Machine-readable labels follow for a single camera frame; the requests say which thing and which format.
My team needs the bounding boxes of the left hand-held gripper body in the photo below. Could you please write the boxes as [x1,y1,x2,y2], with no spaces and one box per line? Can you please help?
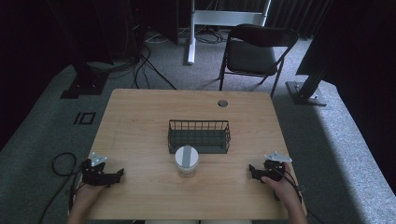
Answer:
[80,151,109,188]

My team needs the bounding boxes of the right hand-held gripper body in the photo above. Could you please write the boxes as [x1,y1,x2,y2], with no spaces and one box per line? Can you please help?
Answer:
[262,150,293,183]

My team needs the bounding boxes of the white desk frame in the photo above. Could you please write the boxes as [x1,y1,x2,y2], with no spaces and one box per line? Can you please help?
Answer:
[186,0,273,66]

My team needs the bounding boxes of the black stand with grey base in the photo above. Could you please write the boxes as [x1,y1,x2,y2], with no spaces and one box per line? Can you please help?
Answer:
[285,66,329,107]

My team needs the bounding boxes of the right hand-held gripper black cable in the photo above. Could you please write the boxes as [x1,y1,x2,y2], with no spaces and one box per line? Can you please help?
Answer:
[275,169,326,224]

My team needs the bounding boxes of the black stand with base plate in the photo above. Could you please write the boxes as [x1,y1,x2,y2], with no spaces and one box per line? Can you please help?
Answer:
[59,60,109,100]

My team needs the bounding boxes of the left hand-held gripper black cable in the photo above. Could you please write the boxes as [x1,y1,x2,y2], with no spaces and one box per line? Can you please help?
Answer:
[37,151,86,224]

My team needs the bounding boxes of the black folding chair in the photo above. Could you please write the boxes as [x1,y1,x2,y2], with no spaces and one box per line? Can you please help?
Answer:
[218,23,299,99]

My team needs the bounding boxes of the black wire basket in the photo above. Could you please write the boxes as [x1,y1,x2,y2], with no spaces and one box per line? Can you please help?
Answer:
[167,119,232,155]

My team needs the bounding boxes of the black floor cables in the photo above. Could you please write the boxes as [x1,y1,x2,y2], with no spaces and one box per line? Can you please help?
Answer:
[88,27,228,91]

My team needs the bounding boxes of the hand-held gripper black cable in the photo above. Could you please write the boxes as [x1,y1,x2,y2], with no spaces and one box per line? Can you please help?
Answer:
[37,151,86,224]
[275,169,326,224]

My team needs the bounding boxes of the person's right hand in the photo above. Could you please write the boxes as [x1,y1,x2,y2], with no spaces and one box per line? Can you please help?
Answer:
[261,162,301,204]

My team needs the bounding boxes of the person's left hand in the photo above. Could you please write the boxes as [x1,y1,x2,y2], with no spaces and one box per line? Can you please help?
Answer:
[74,182,108,208]

